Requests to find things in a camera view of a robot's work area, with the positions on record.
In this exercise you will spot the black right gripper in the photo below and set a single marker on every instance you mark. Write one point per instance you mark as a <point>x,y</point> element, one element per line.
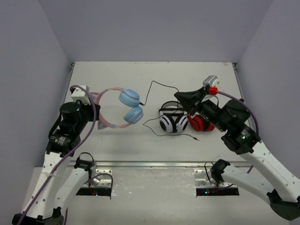
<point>190,101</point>

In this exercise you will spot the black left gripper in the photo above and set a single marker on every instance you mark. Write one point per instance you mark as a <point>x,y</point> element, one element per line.
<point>94,112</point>

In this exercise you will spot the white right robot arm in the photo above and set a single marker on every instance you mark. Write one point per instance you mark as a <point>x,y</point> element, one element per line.
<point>279,188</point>

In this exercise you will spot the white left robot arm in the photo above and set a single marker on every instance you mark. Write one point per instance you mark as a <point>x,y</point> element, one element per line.
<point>50,199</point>

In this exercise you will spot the red and black headphones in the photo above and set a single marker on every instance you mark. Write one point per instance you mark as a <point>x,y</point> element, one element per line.
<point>198,123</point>

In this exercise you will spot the white and black headphones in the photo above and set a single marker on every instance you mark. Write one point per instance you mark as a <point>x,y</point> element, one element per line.
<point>172,117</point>

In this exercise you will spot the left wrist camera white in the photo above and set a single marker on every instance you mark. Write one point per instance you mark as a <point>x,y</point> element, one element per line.
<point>78,94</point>

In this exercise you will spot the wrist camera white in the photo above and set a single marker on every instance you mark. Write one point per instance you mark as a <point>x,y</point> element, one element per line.
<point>210,85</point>
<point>78,94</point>

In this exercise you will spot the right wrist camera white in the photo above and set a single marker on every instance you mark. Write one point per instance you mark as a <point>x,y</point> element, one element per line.
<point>210,85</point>

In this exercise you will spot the metal table edge rail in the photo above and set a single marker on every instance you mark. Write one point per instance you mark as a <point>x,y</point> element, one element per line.
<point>151,164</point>

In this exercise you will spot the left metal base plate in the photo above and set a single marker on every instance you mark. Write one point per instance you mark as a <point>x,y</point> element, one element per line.
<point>100,178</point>

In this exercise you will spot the metal base plate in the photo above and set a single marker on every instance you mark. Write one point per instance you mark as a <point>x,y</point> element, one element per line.
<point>100,178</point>
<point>203,179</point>

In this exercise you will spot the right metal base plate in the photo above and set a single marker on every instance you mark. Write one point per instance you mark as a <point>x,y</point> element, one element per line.
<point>203,179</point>

